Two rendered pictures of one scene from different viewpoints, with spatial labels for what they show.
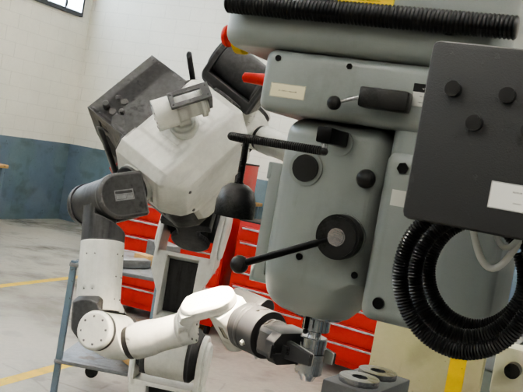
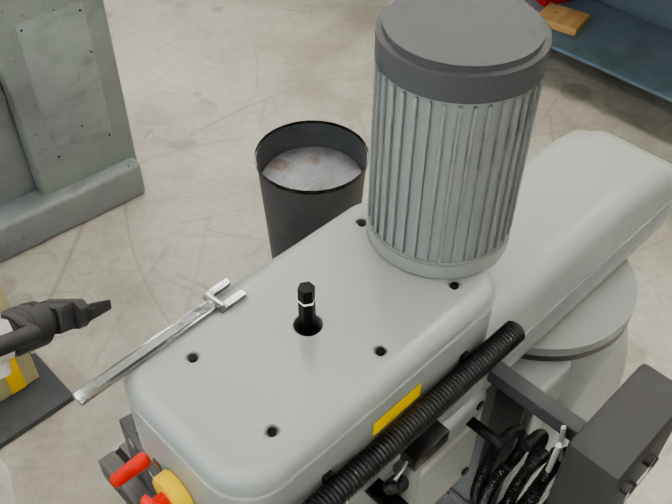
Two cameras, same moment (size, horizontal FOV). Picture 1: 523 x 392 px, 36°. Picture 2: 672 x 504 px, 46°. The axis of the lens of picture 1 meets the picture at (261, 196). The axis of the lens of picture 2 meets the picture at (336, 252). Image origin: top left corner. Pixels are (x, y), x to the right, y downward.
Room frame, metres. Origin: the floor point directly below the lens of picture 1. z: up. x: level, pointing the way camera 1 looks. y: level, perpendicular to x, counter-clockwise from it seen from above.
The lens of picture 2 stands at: (1.08, 0.46, 2.66)
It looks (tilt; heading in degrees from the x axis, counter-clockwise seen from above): 45 degrees down; 291
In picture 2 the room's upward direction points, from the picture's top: straight up
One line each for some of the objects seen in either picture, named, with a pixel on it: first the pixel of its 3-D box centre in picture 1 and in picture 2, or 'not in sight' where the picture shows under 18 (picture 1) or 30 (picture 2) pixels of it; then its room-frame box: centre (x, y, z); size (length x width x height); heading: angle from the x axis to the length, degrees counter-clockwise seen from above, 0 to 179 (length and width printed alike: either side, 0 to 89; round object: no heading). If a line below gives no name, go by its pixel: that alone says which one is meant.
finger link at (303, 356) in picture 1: (296, 355); not in sight; (1.33, -0.10, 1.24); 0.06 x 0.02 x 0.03; 41
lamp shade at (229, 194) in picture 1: (236, 199); not in sight; (1.43, 0.04, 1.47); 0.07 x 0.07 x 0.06
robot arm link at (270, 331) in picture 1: (275, 340); not in sight; (1.42, -0.07, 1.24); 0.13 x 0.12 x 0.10; 131
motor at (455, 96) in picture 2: not in sight; (449, 137); (1.25, -0.36, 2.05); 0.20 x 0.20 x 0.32
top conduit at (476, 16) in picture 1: (362, 14); (408, 423); (1.20, -0.10, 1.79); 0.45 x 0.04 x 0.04; 66
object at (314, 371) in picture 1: (310, 357); not in sight; (1.35, -0.13, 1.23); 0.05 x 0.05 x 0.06
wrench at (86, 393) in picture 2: not in sight; (161, 340); (1.51, -0.04, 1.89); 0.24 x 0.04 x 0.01; 68
